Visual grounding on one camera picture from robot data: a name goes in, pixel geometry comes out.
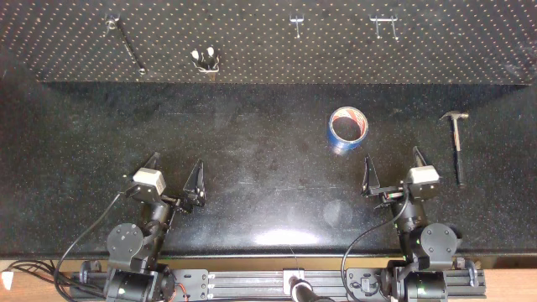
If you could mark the black pegboard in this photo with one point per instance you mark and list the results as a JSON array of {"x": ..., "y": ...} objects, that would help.
[{"x": 251, "y": 42}]

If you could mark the black and white pliers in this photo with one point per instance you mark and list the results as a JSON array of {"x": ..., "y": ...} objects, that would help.
[{"x": 205, "y": 58}]

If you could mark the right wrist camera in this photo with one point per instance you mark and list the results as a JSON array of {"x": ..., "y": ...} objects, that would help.
[{"x": 423, "y": 174}]

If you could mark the mounting rail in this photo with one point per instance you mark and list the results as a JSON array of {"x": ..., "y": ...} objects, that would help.
[{"x": 251, "y": 283}]

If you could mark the hammer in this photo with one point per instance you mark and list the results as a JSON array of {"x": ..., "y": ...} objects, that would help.
[{"x": 456, "y": 138}]

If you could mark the roll of blue tape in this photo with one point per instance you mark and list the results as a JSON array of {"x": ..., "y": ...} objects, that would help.
[{"x": 342, "y": 144}]

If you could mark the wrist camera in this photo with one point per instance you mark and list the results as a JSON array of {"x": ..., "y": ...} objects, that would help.
[
  {"x": 149, "y": 179},
  {"x": 423, "y": 174}
]

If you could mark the metal hook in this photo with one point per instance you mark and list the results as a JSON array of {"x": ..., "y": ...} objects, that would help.
[
  {"x": 377, "y": 19},
  {"x": 210, "y": 70},
  {"x": 112, "y": 17},
  {"x": 296, "y": 20}
]

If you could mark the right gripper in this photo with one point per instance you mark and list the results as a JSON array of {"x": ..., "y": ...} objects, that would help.
[{"x": 423, "y": 191}]

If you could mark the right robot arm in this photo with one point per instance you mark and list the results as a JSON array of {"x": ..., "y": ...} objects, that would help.
[{"x": 438, "y": 243}]

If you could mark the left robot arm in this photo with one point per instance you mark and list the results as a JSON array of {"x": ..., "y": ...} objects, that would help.
[{"x": 123, "y": 243}]

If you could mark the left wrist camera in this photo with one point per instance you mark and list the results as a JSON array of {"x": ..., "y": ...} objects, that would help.
[{"x": 149, "y": 179}]

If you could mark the wrench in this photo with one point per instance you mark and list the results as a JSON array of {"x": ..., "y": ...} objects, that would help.
[{"x": 128, "y": 46}]

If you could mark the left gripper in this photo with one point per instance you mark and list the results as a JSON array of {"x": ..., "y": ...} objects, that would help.
[{"x": 144, "y": 196}]

